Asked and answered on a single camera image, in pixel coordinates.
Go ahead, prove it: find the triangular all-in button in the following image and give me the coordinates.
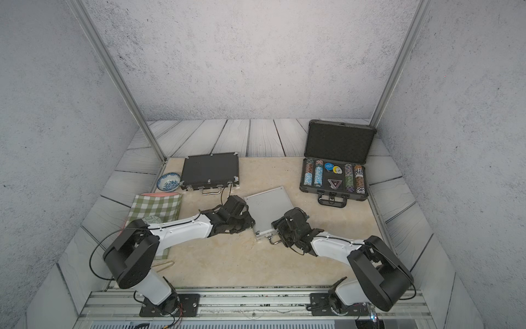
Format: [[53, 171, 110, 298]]
[[327, 179, 342, 190]]

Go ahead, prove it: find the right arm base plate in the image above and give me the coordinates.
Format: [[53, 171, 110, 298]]
[[305, 293, 369, 317]]

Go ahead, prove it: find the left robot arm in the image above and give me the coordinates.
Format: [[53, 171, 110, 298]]
[[103, 195, 256, 308]]

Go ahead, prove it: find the pink cutting board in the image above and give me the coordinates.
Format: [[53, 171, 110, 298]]
[[141, 192, 179, 197]]

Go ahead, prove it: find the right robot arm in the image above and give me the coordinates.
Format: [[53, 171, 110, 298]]
[[272, 207, 415, 315]]

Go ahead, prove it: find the small silver poker case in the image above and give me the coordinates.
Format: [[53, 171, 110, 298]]
[[245, 186, 293, 245]]

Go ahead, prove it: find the clear glass bowl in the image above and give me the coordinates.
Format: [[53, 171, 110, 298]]
[[142, 215, 163, 225]]

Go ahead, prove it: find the large black poker case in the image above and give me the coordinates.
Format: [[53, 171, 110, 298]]
[[299, 119, 376, 208]]

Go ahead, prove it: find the blue floral ceramic bowl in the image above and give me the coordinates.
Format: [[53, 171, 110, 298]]
[[156, 172, 181, 193]]

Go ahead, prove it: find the green checked cloth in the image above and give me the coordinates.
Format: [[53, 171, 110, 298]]
[[122, 192, 184, 260]]

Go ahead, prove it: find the black carbon poker case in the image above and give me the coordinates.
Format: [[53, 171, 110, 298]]
[[181, 152, 240, 191]]

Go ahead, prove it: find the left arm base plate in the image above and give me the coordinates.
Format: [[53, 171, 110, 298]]
[[139, 293, 201, 319]]

